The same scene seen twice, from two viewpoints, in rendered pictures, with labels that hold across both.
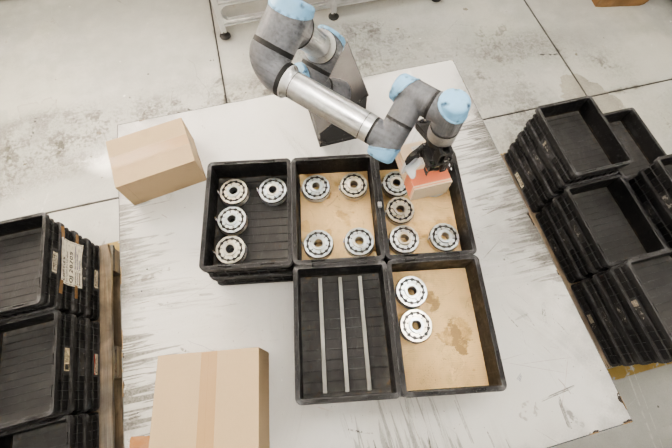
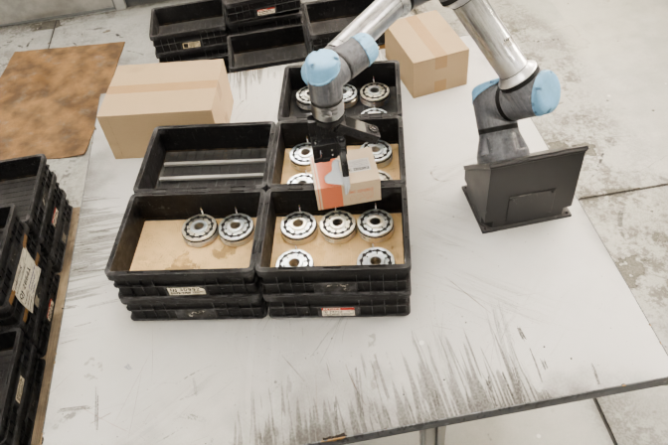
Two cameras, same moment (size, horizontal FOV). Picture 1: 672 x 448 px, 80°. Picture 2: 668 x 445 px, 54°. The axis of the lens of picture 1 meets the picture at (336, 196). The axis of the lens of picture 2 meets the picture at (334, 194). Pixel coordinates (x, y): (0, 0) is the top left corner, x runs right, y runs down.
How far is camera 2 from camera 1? 1.64 m
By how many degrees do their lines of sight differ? 54
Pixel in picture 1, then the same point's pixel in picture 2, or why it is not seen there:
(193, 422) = (168, 80)
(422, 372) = (155, 236)
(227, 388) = (185, 94)
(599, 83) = not seen: outside the picture
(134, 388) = not seen: hidden behind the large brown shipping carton
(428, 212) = (335, 260)
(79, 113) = (572, 67)
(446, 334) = (184, 260)
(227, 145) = (459, 109)
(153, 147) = (429, 37)
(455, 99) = (320, 56)
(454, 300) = not seen: hidden behind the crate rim
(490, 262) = (274, 363)
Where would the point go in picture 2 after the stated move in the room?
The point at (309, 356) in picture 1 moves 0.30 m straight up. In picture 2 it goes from (199, 155) to (175, 80)
